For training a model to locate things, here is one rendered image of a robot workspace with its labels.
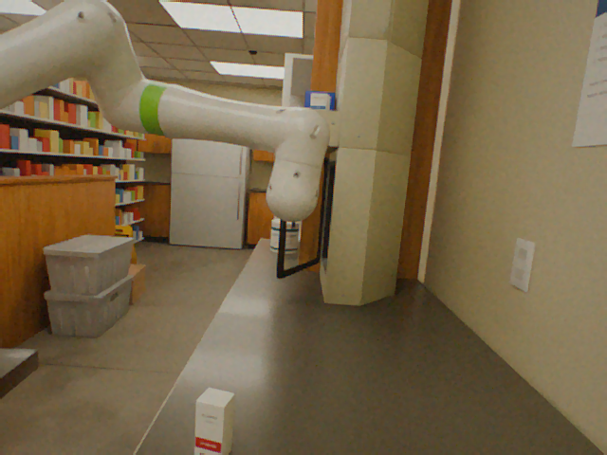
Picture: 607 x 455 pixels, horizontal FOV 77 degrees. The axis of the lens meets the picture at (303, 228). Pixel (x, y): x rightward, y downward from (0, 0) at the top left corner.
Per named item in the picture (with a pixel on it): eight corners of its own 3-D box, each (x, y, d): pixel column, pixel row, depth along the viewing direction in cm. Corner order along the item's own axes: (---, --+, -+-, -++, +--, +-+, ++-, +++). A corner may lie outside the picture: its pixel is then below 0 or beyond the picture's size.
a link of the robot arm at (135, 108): (74, 87, 81) (108, 59, 89) (101, 136, 92) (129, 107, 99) (148, 100, 78) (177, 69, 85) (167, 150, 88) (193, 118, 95)
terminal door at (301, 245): (319, 263, 147) (328, 157, 141) (278, 280, 120) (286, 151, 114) (317, 263, 148) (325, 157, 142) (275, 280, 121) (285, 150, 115)
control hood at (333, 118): (329, 152, 142) (332, 124, 141) (338, 147, 110) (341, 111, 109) (299, 150, 142) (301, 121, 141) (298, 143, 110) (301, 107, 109)
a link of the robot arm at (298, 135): (182, 140, 93) (155, 135, 82) (190, 92, 91) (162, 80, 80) (327, 169, 85) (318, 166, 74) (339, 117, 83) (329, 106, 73)
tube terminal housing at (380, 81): (383, 280, 150) (406, 73, 138) (405, 309, 118) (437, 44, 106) (319, 275, 149) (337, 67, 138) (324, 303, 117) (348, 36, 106)
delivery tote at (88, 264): (136, 274, 334) (136, 237, 329) (100, 297, 274) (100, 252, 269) (87, 271, 333) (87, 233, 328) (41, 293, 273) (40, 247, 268)
